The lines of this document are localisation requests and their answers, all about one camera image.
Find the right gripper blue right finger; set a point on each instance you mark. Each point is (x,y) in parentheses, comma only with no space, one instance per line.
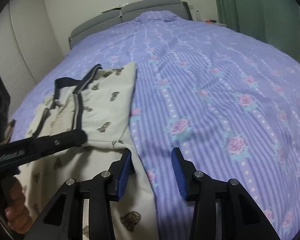
(179,165)

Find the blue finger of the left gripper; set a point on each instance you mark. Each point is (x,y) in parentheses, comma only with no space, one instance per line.
(62,139)

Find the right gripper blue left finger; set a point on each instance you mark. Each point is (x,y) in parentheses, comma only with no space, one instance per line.
(124,170)

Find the white bear-print polo shirt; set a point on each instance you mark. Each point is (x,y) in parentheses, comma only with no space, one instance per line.
(100,105)

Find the person's left hand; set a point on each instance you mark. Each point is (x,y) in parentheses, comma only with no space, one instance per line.
(16,212)

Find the brown patterned folded garment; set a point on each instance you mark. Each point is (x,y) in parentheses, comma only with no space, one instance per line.
(9,131)

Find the purple floral bed cover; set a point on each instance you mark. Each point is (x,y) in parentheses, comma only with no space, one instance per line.
(230,103)

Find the white louvred wardrobe doors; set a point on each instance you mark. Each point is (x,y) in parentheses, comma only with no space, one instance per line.
(28,48)

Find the white bedside table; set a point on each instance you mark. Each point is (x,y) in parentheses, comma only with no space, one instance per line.
(217,24)

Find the papers on headboard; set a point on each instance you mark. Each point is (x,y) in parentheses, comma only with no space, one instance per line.
(116,8)

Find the grey padded headboard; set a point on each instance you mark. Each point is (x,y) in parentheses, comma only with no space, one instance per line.
(133,10)

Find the green curtain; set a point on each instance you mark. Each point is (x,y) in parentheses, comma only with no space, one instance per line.
(275,22)

